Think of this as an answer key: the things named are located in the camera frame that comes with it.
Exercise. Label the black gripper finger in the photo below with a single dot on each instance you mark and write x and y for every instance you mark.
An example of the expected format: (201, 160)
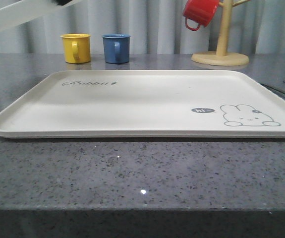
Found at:
(61, 2)

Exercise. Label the white round plate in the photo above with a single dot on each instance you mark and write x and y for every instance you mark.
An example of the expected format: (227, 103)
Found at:
(26, 10)

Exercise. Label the yellow enamel mug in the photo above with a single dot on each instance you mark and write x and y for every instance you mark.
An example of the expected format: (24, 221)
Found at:
(76, 48)

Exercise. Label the blue enamel mug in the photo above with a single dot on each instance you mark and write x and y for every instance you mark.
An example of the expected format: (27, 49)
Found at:
(116, 48)

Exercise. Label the cream rabbit serving tray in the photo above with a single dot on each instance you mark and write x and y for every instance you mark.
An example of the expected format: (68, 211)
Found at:
(145, 103)

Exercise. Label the red enamel mug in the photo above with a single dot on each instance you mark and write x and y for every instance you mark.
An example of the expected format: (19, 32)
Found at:
(199, 11)

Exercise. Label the wooden mug tree stand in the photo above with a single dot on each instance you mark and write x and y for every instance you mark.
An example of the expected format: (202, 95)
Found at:
(221, 57)

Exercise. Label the grey pleated curtain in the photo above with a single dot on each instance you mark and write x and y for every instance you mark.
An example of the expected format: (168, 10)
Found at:
(155, 27)

